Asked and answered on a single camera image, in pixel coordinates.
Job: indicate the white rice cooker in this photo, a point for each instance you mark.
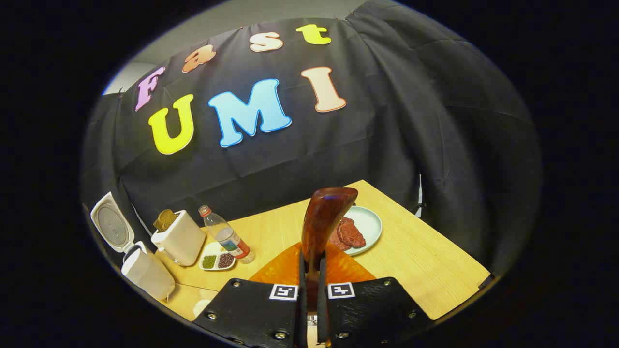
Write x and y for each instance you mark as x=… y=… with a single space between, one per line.
x=147 y=273

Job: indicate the clear plastic tray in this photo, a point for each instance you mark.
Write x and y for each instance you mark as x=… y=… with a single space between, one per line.
x=181 y=299

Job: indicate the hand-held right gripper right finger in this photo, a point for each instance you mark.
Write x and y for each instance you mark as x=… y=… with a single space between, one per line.
x=324 y=319

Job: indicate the clear plastic water bottle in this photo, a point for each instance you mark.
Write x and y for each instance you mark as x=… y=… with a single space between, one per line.
x=227 y=237

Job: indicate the dark red beans pile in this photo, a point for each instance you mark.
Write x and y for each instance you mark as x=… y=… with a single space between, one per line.
x=225 y=261

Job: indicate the green mung beans pile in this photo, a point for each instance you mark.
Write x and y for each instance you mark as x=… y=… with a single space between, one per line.
x=209 y=262

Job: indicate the white toaster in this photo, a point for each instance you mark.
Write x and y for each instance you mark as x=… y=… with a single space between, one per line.
x=184 y=239

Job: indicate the white divided grain dish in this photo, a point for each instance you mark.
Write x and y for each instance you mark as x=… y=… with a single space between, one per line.
x=215 y=247

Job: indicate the black backdrop cloth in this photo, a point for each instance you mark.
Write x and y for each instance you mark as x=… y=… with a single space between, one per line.
x=387 y=121

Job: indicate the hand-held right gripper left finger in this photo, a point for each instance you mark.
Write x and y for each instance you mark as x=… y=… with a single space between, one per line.
x=302 y=309

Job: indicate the brown bread slice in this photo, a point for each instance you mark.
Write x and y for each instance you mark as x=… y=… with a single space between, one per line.
x=166 y=220

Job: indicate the pale green plate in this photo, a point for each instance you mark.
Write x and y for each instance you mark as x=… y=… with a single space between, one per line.
x=370 y=224

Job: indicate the brown wooden spoon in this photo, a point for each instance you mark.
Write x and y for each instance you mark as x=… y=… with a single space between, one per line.
x=324 y=217

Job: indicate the brown meat slice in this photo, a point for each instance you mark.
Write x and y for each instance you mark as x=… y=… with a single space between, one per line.
x=337 y=240
x=353 y=234

